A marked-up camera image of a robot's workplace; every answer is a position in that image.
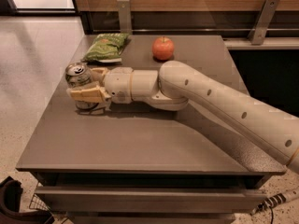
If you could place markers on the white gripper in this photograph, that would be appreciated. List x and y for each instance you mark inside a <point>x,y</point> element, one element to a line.
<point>119,84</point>

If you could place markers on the silver 7up soda can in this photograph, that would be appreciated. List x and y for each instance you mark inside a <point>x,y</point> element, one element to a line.
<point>76,75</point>

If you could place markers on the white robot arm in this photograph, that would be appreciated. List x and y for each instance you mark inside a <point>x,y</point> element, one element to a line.
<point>175,84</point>

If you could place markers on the green chip bag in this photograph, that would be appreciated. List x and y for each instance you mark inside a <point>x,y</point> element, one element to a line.
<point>106,47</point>

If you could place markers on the red apple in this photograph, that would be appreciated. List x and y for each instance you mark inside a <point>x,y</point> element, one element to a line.
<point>162,48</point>

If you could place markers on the grey table with drawers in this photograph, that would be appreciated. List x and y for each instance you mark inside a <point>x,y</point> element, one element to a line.
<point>133,164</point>

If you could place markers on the dark brown chair base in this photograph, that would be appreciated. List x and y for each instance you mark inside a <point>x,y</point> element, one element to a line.
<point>10,201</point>

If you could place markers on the left metal wall bracket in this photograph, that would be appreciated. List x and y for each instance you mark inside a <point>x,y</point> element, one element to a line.
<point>124,13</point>

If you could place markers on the metal wall bracket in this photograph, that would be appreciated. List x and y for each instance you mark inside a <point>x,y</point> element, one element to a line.
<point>124,13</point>
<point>258,32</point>

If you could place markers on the wire basket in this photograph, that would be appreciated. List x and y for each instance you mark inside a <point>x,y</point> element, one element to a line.
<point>36,203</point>

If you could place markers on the right metal wall bracket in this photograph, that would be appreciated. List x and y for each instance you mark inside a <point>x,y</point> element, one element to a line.
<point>258,32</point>

